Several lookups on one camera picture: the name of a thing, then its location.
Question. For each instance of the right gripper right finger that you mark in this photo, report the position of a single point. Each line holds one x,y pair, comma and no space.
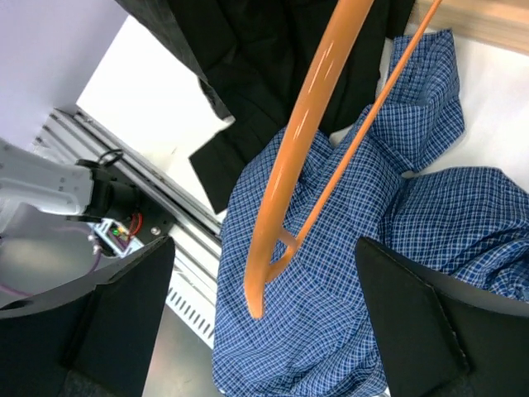
438,336

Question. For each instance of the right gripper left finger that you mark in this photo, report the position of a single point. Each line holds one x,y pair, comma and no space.
93,336

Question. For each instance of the blue checked shirt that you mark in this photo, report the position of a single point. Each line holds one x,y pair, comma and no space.
315,338

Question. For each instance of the orange hanger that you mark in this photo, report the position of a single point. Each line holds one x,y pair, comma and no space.
272,247

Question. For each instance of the black shirt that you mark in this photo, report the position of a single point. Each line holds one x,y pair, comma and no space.
255,56

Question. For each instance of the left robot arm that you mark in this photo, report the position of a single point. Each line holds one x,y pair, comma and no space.
85,191

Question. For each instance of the grey pinstriped shirt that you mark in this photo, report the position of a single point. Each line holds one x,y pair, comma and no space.
157,17

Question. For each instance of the wooden clothes rack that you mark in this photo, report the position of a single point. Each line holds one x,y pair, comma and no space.
503,23

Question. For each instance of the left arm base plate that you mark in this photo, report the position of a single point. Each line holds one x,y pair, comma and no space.
146,223

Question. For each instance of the aluminium rail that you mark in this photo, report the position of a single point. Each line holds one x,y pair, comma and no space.
193,286

